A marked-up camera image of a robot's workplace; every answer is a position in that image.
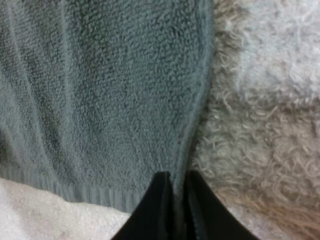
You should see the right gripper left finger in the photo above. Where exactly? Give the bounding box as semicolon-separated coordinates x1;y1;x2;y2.
111;170;177;240

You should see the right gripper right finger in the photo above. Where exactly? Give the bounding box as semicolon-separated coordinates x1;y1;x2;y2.
186;169;261;240

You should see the dark grey-green towel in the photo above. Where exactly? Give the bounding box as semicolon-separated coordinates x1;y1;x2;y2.
0;0;215;240

